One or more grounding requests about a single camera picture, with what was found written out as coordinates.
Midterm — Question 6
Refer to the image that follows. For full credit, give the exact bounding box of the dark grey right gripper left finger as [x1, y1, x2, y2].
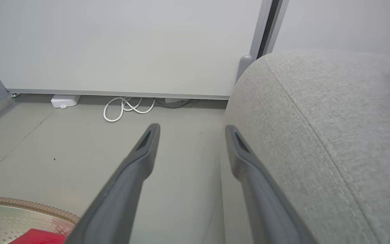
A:
[64, 123, 161, 244]

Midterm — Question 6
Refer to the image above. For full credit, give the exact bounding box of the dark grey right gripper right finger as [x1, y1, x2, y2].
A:
[225, 124, 318, 244]

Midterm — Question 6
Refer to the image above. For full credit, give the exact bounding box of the grey fabric sofa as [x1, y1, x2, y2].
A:
[220, 49, 390, 244]

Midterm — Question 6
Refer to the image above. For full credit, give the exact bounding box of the plain red garment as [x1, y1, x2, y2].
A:
[9, 228, 67, 244]

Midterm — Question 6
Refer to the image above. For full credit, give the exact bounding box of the white power adapter box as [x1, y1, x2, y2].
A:
[50, 95, 82, 109]

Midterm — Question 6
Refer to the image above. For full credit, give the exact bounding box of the white perforated laundry basket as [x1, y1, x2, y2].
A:
[0, 195, 81, 244]

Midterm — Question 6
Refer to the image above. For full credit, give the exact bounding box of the large white partition panel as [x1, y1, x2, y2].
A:
[0, 0, 274, 101]

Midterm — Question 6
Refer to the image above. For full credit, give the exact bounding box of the looped white cable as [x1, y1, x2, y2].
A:
[103, 97, 156, 123]

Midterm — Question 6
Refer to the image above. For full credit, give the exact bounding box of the thin black floor cable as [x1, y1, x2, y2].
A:
[154, 98, 194, 109]

